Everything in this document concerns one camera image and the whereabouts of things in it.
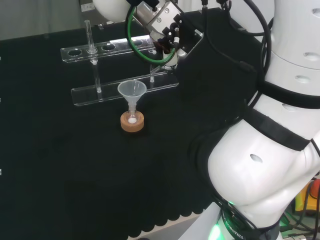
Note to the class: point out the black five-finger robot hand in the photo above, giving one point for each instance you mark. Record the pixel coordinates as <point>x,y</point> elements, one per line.
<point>185,37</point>

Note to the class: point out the translucent plastic funnel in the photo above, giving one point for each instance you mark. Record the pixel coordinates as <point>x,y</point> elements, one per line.
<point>132,90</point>

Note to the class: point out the clear acrylic funnel stand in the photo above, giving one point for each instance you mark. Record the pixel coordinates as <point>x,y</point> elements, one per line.
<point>100,93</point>

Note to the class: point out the small round-bottom glass flask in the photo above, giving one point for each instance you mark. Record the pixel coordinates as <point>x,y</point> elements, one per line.
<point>132,118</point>

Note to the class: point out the black bench cloth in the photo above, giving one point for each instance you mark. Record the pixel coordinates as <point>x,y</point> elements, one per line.
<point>75,162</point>

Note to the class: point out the yellow stop button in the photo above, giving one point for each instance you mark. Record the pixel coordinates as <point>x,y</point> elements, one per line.
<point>303,200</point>

